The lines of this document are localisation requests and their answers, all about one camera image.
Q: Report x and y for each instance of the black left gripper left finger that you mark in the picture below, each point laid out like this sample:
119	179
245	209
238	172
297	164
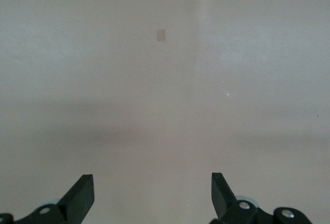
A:
77	200

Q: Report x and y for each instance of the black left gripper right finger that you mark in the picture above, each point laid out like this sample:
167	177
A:
221	198

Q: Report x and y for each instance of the small brown tape patch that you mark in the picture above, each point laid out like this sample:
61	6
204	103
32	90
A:
161	35

